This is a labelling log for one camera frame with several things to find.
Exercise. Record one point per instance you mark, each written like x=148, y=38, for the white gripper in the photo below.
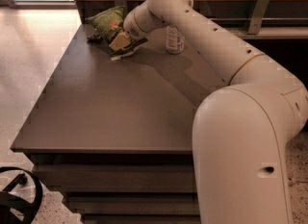
x=131, y=27

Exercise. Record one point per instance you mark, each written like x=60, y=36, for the green jalapeno chip bag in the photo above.
x=109, y=24

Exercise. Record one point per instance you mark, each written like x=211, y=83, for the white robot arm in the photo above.
x=239, y=132

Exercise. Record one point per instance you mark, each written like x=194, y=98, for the black rxbar chocolate bar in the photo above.
x=94, y=38

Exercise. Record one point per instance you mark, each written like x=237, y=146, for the clear plastic water bottle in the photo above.
x=175, y=41

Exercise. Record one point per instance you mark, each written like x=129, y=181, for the grey drawer cabinet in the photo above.
x=115, y=138

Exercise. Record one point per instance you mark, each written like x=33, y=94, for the wooden wall shelf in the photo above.
x=273, y=33

